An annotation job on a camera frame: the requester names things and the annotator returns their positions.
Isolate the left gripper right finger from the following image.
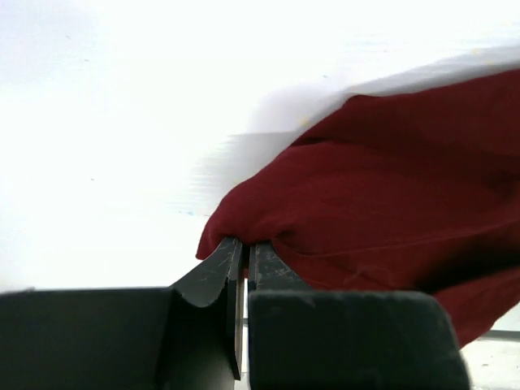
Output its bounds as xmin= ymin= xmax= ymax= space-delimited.
xmin=248 ymin=241 xmax=312 ymax=293

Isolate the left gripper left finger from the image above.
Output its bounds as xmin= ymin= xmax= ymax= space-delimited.
xmin=170 ymin=237 xmax=243 ymax=381

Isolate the dark red t shirt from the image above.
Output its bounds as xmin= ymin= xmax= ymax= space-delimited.
xmin=197 ymin=70 xmax=519 ymax=345

